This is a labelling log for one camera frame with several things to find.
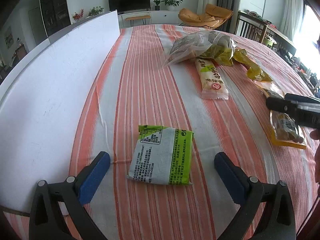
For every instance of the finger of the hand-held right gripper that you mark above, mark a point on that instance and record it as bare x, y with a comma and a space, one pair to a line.
280, 104
305, 99

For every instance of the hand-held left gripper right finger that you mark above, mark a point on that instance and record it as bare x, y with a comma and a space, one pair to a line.
228, 177

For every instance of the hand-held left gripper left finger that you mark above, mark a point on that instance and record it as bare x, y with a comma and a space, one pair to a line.
95, 177

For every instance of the yellow clear snack packet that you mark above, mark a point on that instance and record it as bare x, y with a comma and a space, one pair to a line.
285, 135

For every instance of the green white snack packet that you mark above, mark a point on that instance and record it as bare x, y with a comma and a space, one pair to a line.
160, 155

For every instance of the cream long snack packet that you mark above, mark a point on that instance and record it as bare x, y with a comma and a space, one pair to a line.
211, 80

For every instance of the olive ball snack packet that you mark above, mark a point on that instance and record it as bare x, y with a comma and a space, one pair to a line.
222, 52

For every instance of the white cardboard box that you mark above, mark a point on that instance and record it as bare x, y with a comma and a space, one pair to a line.
50, 105

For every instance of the person's right hand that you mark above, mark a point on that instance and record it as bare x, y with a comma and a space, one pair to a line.
317, 160

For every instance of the orange edged snack packet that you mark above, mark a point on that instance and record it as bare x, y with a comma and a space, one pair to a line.
272, 91

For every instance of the cluttered wooden sideboard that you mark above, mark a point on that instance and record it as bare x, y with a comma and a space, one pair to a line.
295, 55

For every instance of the gold yellow snack packet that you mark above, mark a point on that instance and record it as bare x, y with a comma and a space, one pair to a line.
252, 67

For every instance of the window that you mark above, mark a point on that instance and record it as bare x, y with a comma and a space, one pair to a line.
308, 30

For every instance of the wooden chair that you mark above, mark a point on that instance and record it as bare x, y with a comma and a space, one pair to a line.
250, 28

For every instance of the white curtain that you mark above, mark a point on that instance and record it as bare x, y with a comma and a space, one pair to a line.
291, 12

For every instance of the pink striped bedspread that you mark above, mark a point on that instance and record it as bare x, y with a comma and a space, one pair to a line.
155, 85

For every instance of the clear plastic snack bag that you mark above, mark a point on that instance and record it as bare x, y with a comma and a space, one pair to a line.
185, 47

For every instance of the grey curtain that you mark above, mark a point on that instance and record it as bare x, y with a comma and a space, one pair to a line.
226, 0

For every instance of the orange lounge chair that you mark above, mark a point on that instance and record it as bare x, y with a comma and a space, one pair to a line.
200, 17

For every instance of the white television cabinet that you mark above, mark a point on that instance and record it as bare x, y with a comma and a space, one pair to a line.
162, 17

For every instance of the large potted plant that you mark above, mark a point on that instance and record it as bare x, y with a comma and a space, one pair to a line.
171, 2

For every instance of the small potted plant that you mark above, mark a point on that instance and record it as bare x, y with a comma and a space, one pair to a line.
157, 3

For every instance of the red flower bouquet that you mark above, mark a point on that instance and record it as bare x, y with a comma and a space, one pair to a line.
78, 16

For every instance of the wooden stool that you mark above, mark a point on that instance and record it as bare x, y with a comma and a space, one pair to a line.
137, 18

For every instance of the leafy potted plant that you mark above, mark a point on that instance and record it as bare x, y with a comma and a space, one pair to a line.
96, 11

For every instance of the dark display cabinet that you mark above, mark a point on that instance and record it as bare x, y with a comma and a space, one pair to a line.
55, 7

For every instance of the black television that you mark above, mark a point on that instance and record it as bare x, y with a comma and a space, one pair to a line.
128, 0

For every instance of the framed wall picture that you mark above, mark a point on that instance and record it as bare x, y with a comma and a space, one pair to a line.
8, 37

